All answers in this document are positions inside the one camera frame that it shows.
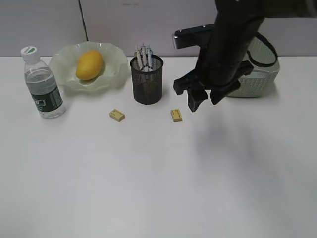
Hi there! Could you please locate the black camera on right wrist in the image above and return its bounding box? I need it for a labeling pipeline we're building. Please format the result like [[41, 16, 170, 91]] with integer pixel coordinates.
[[172, 24, 214, 49]]

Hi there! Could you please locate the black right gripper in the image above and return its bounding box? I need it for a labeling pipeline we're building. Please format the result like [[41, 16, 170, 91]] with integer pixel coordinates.
[[173, 32, 253, 112]]

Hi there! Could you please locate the pale green woven basket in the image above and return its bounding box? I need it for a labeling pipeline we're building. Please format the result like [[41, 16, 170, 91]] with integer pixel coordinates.
[[228, 33, 280, 98]]

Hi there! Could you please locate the beige white pen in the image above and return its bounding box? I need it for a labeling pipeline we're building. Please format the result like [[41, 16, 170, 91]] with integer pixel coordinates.
[[135, 45, 143, 71]]

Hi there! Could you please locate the clear water bottle green label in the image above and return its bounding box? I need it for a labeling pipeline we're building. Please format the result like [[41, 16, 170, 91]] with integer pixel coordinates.
[[20, 46, 66, 119]]

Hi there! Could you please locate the yellow eraser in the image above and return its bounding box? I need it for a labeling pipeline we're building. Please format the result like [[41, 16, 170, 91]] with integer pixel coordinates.
[[171, 109, 183, 122], [109, 109, 125, 122]]

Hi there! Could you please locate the pale green wavy plate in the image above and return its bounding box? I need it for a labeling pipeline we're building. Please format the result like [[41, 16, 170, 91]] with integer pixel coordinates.
[[49, 41, 129, 93]]

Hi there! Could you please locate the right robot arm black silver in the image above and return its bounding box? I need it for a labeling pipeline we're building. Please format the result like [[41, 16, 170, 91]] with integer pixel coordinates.
[[173, 0, 317, 112]]

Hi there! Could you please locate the yellow mango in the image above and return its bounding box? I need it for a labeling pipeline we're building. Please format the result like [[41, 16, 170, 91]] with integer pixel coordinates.
[[76, 51, 104, 81]]

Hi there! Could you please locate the black mesh pen holder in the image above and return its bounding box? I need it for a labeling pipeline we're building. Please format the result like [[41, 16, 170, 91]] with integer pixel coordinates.
[[130, 55, 163, 105]]

